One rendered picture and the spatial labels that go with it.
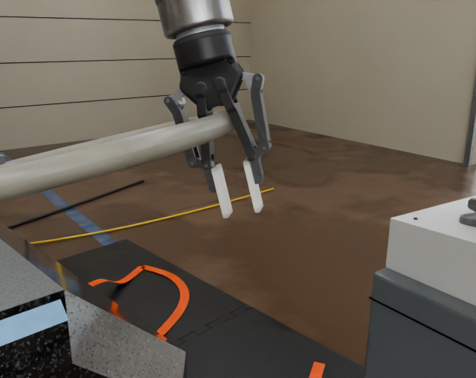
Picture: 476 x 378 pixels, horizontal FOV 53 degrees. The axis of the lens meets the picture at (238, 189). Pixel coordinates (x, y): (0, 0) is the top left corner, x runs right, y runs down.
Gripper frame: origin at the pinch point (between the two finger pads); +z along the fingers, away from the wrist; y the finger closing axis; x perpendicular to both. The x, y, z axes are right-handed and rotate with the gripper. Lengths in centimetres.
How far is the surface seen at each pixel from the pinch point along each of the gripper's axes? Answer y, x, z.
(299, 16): 21, -632, -99
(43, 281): 40.4, -8.6, 11.3
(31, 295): 39.5, -3.9, 11.9
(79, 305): 34.5, -8.0, 16.4
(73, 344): 33.5, -2.3, 20.6
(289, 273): 31, -190, 89
